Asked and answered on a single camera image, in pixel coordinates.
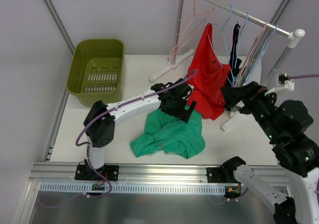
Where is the white garment on rack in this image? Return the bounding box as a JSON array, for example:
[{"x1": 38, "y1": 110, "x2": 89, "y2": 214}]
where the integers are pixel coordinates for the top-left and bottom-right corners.
[{"x1": 220, "y1": 60, "x2": 260, "y2": 114}]

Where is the red tank top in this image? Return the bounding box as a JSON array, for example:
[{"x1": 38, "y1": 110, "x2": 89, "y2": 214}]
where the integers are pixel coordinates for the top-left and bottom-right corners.
[{"x1": 187, "y1": 23, "x2": 230, "y2": 120}]

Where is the aluminium frame rail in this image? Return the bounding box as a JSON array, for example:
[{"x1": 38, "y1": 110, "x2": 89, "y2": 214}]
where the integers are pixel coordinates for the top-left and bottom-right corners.
[{"x1": 28, "y1": 162, "x2": 289, "y2": 186}]

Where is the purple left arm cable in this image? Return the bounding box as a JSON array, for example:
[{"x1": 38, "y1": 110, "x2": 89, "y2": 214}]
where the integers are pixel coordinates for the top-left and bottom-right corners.
[{"x1": 75, "y1": 68, "x2": 199, "y2": 147}]

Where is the pink wire hanger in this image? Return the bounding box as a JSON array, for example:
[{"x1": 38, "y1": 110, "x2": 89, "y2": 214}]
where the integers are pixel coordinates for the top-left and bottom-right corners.
[
  {"x1": 167, "y1": 0, "x2": 215, "y2": 61},
  {"x1": 239, "y1": 21, "x2": 268, "y2": 77}
]

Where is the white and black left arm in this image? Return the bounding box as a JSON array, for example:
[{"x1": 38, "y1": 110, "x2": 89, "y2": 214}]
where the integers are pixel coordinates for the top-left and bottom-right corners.
[{"x1": 76, "y1": 78, "x2": 196, "y2": 180}]

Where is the silver and white clothes rack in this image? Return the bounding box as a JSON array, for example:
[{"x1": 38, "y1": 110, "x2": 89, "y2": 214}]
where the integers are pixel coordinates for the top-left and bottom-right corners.
[{"x1": 149, "y1": 0, "x2": 306, "y2": 132}]

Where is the green tank top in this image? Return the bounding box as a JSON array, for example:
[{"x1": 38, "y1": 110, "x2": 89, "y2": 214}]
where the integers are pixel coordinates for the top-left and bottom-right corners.
[{"x1": 130, "y1": 110, "x2": 205, "y2": 159}]

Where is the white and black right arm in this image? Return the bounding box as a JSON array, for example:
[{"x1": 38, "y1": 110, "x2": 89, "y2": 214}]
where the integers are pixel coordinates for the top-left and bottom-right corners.
[{"x1": 220, "y1": 82, "x2": 319, "y2": 224}]

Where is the light blue wire hanger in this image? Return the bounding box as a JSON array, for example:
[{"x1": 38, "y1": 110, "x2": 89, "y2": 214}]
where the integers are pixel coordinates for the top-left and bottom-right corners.
[{"x1": 204, "y1": 4, "x2": 235, "y2": 87}]

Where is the white slotted cable duct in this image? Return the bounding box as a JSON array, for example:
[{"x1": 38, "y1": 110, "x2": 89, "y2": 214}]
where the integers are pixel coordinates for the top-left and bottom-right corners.
[{"x1": 39, "y1": 182, "x2": 226, "y2": 196}]

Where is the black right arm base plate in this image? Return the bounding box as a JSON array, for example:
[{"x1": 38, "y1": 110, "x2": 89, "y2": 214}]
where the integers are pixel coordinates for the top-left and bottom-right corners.
[{"x1": 206, "y1": 166, "x2": 238, "y2": 183}]

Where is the black tank top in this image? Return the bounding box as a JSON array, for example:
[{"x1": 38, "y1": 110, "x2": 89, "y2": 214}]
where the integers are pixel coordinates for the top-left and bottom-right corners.
[{"x1": 222, "y1": 23, "x2": 242, "y2": 87}]

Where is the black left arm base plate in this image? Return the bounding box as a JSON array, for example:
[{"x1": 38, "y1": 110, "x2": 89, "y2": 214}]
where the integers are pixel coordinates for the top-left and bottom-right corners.
[{"x1": 74, "y1": 163, "x2": 120, "y2": 181}]

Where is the olive green plastic basket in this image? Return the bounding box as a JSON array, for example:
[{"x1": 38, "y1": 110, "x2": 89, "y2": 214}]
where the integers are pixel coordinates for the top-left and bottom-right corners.
[{"x1": 66, "y1": 39, "x2": 125, "y2": 107}]

